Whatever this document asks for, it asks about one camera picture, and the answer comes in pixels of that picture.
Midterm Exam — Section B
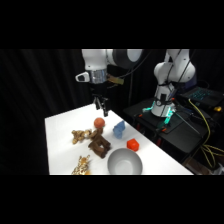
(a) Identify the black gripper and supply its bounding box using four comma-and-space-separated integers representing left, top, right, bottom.
89, 81, 110, 118

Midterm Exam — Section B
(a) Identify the brown plush deer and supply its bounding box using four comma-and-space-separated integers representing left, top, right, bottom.
87, 128, 112, 159

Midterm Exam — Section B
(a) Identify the grey bowl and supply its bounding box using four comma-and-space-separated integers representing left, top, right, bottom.
106, 147, 144, 176

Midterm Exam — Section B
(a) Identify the orange ball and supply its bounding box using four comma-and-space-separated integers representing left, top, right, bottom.
93, 117, 106, 129

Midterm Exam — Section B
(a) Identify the light blue toy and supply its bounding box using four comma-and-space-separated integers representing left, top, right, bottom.
112, 120, 127, 139

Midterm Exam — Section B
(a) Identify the spotted tan plush animal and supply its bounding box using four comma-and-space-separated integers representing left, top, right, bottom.
71, 128, 94, 145

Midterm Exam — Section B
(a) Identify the red cube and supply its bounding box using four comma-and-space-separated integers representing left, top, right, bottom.
126, 138, 140, 152

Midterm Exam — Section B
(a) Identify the spotted yellow plush animal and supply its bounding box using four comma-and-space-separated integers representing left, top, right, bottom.
71, 154, 92, 176

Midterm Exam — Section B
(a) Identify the black robot stand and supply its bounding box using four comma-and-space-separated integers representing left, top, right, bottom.
122, 97, 224, 165

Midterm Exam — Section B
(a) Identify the black laptop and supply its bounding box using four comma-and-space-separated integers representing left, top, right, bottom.
179, 85, 224, 108

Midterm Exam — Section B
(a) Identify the tan wrist camera mount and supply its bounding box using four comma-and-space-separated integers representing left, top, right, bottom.
106, 74, 125, 86

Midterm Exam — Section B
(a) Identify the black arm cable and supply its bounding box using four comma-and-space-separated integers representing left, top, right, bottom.
165, 49, 190, 88

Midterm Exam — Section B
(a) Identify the yellow cable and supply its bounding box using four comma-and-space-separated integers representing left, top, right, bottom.
187, 98, 224, 169

